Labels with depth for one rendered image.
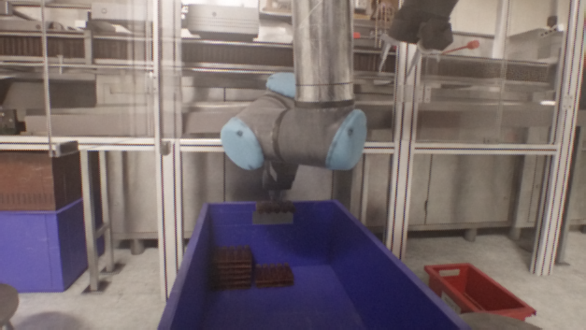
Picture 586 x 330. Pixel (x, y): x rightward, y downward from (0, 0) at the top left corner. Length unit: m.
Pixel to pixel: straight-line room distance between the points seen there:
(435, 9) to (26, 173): 1.31
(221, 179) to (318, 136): 1.01
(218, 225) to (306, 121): 0.56
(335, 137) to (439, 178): 1.32
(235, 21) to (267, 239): 0.81
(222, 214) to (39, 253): 0.77
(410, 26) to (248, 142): 0.29
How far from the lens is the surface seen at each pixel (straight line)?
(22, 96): 1.95
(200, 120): 1.12
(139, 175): 1.47
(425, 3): 0.48
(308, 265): 0.99
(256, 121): 0.48
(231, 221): 0.91
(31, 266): 1.48
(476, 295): 1.42
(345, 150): 0.41
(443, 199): 1.74
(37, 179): 1.36
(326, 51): 0.41
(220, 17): 1.26
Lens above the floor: 0.71
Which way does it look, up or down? 7 degrees down
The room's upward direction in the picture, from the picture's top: 2 degrees clockwise
